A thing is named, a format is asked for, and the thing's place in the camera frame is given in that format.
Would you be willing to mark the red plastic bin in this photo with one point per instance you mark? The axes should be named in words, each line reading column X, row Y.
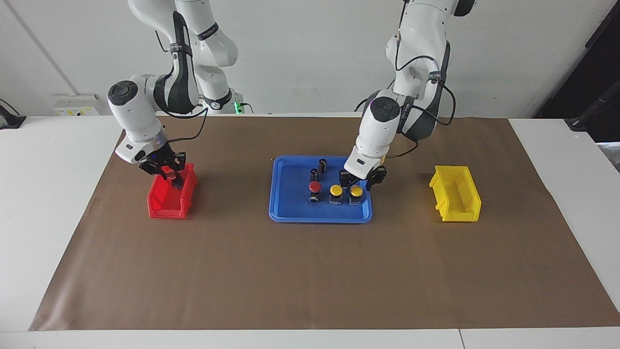
column 167, row 203

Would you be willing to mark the yellow push button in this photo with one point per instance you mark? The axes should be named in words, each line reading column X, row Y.
column 336, row 194
column 356, row 195

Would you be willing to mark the black clamp foot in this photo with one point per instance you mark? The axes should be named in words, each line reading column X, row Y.
column 9, row 120

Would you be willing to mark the grey metal object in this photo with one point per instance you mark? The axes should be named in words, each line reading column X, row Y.
column 611, row 155

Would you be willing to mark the white wall socket strip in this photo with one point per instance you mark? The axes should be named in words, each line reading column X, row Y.
column 75, row 106

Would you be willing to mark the yellow plastic bin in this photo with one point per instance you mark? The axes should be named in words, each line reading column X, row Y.
column 457, row 196

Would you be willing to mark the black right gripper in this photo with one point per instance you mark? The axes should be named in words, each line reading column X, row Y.
column 162, row 157

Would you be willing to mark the black stand leg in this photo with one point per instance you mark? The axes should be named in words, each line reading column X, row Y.
column 593, row 111

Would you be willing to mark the red push button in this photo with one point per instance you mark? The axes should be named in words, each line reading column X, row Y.
column 169, row 172
column 315, row 190

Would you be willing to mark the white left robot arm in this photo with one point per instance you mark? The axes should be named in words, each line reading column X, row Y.
column 380, row 126

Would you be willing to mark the brown paper mat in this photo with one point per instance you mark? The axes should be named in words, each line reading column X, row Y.
column 310, row 271

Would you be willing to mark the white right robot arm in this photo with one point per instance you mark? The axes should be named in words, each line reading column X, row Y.
column 140, row 111

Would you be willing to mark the blue plastic tray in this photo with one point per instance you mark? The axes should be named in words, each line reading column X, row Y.
column 295, row 208

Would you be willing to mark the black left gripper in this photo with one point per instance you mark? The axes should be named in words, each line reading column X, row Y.
column 377, row 173

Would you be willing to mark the black cylindrical capacitor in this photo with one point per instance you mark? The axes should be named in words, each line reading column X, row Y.
column 314, row 175
column 322, row 166

